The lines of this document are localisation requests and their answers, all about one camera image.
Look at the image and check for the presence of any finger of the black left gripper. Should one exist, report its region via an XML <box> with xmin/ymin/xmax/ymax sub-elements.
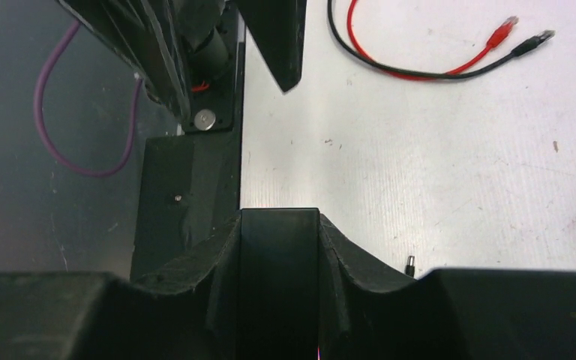
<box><xmin>236</xmin><ymin>0</ymin><xmax>307</xmax><ymax>93</ymax></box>

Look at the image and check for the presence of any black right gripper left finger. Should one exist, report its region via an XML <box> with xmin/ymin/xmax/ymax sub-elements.
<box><xmin>0</xmin><ymin>216</ymin><xmax>241</xmax><ymax>359</ymax></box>

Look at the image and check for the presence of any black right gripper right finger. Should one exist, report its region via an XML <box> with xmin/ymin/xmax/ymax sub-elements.
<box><xmin>319</xmin><ymin>217</ymin><xmax>576</xmax><ymax>359</ymax></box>

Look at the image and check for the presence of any small black labelled switch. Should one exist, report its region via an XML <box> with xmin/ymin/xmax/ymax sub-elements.
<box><xmin>235</xmin><ymin>208</ymin><xmax>320</xmax><ymax>359</ymax></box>

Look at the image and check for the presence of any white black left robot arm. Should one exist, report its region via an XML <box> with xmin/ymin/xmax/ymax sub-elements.
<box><xmin>59</xmin><ymin>1</ymin><xmax>307</xmax><ymax>122</ymax></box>

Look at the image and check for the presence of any black mounting base plate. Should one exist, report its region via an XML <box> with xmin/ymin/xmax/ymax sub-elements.
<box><xmin>130</xmin><ymin>1</ymin><xmax>246</xmax><ymax>280</ymax></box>

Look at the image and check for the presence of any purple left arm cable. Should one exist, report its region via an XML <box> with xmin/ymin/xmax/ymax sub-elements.
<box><xmin>33</xmin><ymin>19</ymin><xmax>145</xmax><ymax>179</ymax></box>

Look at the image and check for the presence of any red orange ethernet cable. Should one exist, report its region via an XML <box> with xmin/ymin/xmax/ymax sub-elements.
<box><xmin>346</xmin><ymin>0</ymin><xmax>520</xmax><ymax>82</ymax></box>

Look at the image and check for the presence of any black ethernet cable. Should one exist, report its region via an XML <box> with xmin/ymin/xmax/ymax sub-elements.
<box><xmin>326</xmin><ymin>0</ymin><xmax>557</xmax><ymax>82</ymax></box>

